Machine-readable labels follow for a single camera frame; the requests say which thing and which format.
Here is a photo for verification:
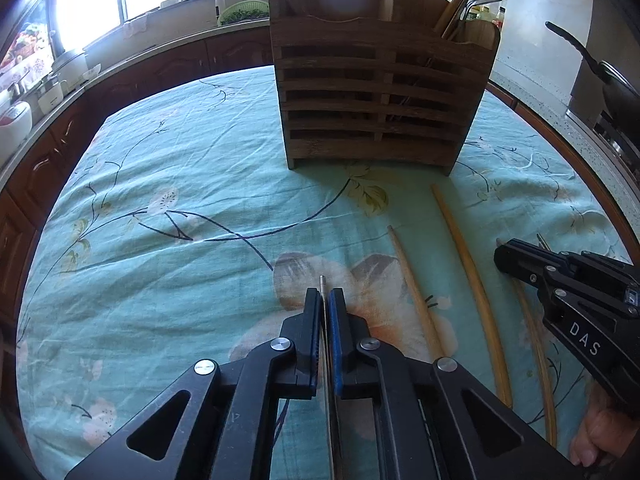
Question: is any person's right hand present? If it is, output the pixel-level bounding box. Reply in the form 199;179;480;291
570;391;640;468

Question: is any gas stove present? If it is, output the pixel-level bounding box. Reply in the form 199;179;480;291
592;110;640;173

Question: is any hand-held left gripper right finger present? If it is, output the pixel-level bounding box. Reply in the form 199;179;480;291
327;287;586;480

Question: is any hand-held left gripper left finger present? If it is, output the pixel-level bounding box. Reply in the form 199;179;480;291
65;287;326;480

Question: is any black wok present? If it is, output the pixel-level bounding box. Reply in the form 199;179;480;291
545;21;640;128

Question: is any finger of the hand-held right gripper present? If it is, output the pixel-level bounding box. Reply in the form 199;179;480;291
494;246;557;292
502;240;576;267

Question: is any tropical fruit wall poster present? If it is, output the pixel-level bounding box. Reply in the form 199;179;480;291
0;20;53;88

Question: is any green colander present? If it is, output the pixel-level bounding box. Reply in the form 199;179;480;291
219;0;271;27

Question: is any white rice cooker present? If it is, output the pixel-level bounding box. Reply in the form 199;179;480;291
0;101;34;158

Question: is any small white appliance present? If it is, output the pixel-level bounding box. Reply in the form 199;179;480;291
35;77;66;113

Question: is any wooden utensil holder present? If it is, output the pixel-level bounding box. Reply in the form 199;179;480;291
268;0;502;177

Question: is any teal floral tablecloth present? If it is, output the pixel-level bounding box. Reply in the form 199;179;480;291
15;62;631;480

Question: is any condiment bottle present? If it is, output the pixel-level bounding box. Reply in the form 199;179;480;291
470;4;505;30

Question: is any large white cooking pot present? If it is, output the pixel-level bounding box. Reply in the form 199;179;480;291
50;49;90;83

